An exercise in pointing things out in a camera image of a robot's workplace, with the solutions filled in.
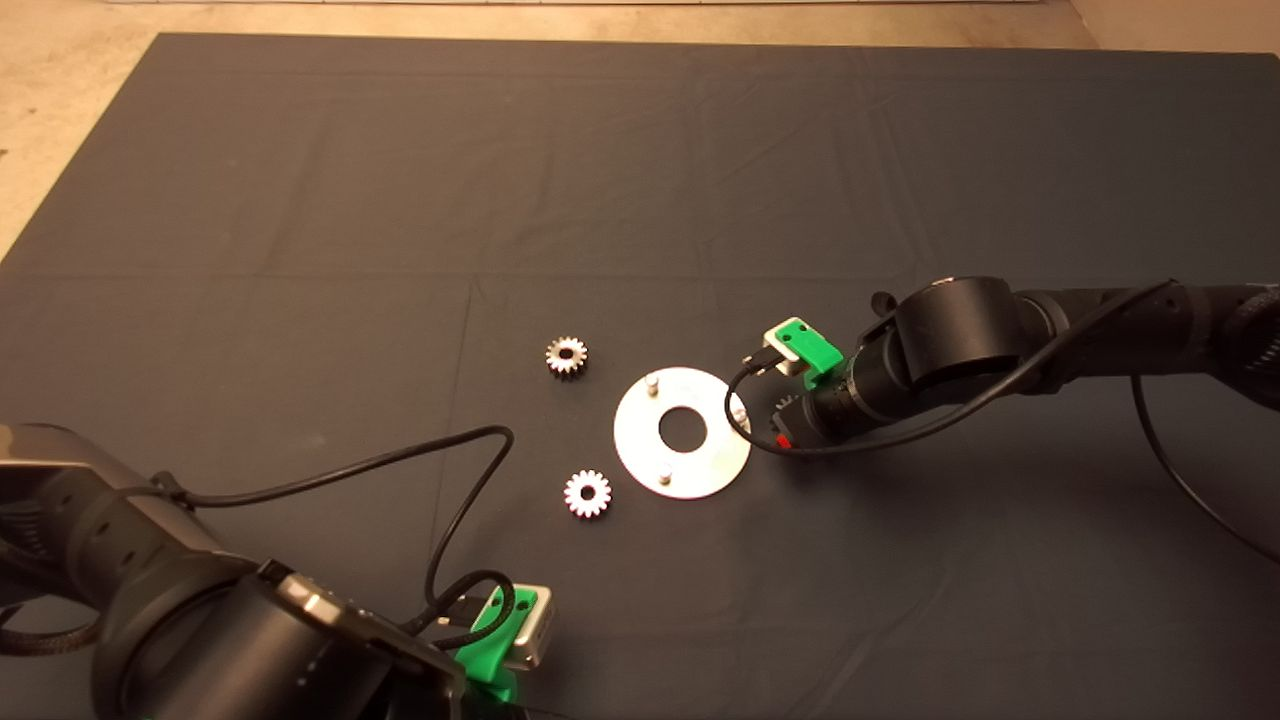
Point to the dark grey table cloth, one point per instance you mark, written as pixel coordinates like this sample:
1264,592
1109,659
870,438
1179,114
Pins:
700,200

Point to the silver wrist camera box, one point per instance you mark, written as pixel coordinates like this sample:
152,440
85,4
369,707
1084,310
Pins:
788,362
530,625

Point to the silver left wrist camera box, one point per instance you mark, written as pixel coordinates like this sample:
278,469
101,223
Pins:
530,625

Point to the round metal carrier plate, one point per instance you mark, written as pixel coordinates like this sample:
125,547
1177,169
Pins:
640,440

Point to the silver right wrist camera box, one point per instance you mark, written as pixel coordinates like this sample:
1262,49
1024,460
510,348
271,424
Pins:
788,362

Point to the black braided left arm sleeve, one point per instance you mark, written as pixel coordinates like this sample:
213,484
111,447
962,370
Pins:
50,640

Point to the steel planetary gear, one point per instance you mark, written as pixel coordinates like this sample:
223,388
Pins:
575,482
556,347
785,403

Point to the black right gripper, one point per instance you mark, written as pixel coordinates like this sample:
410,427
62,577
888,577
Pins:
815,425

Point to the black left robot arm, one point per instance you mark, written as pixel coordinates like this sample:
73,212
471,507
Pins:
150,600

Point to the green right camera mount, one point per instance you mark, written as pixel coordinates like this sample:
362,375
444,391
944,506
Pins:
815,350

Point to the green left camera mount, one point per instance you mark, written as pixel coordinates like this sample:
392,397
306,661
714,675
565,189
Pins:
480,655

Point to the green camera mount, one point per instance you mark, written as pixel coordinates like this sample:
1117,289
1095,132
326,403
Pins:
480,655
815,350

